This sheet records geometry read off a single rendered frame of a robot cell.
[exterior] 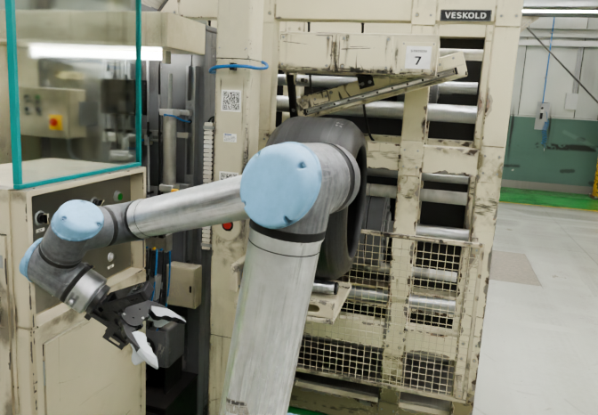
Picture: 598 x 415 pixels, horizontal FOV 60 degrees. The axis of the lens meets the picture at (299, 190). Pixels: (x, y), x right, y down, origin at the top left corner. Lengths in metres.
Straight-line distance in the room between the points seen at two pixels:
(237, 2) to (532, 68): 9.60
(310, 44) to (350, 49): 0.16
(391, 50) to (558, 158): 9.37
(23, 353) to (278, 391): 0.92
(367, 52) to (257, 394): 1.44
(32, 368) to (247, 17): 1.25
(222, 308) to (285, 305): 1.27
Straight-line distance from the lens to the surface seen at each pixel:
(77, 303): 1.22
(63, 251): 1.16
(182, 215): 1.06
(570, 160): 11.27
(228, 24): 1.89
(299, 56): 2.06
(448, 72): 2.12
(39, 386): 1.66
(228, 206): 0.98
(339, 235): 1.64
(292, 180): 0.70
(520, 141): 11.08
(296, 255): 0.74
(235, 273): 1.84
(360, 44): 2.02
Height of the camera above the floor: 1.53
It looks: 10 degrees down
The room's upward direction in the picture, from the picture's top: 3 degrees clockwise
